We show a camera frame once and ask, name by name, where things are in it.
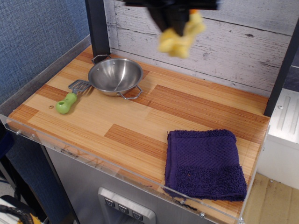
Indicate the silver control panel with buttons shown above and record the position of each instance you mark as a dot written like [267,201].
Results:
[125,206]

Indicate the white ribbed appliance top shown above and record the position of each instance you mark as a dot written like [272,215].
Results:
[284,122]

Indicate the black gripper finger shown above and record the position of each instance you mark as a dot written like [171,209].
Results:
[159,17]
[178,17]

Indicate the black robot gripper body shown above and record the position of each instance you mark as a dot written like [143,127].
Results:
[188,4]

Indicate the stainless steel bowl with handles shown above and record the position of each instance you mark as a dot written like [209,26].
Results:
[116,76]

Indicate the purple folded towel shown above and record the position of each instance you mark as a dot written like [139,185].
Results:
[204,165]

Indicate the dark left vertical post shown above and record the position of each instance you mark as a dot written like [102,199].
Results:
[97,27]

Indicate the yellow plush duck toy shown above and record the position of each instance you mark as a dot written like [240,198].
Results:
[178,46]

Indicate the green handled grey spatula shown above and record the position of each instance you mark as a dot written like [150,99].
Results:
[64,106]

